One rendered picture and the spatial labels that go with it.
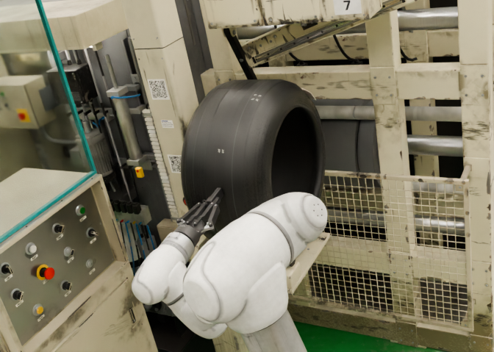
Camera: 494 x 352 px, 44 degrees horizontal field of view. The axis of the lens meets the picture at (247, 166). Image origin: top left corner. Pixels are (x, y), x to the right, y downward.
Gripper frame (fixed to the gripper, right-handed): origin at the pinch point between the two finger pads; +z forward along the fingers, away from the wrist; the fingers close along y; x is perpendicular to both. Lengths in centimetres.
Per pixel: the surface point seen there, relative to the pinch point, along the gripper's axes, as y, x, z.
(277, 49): 4, -17, 67
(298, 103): -12.8, -8.9, 42.0
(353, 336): -3, 135, 62
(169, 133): 31.6, -5.9, 25.8
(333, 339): 6, 134, 58
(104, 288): 50, 35, -15
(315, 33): -12, -23, 68
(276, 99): -11.0, -16.4, 32.0
